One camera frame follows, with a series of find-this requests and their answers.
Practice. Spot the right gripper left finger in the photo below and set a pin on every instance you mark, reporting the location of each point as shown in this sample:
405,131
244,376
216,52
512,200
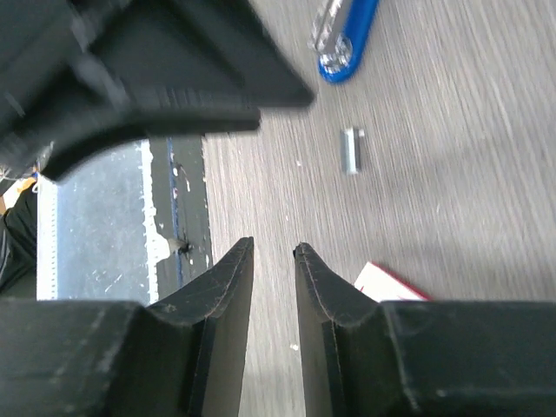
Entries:
182,356

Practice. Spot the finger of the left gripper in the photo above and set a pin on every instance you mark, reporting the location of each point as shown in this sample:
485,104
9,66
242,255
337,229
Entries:
217,47

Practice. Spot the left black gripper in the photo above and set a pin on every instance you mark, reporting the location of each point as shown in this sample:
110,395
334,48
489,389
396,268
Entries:
38,39

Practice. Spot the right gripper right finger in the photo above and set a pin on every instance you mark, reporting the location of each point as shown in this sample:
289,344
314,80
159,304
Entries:
419,358

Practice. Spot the small staple box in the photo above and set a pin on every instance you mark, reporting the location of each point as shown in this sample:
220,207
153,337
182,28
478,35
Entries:
379,285

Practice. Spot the silver staple strip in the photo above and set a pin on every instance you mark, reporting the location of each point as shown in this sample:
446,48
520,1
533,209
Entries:
351,150

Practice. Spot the slotted cable duct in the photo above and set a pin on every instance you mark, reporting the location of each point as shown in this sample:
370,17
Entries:
46,275

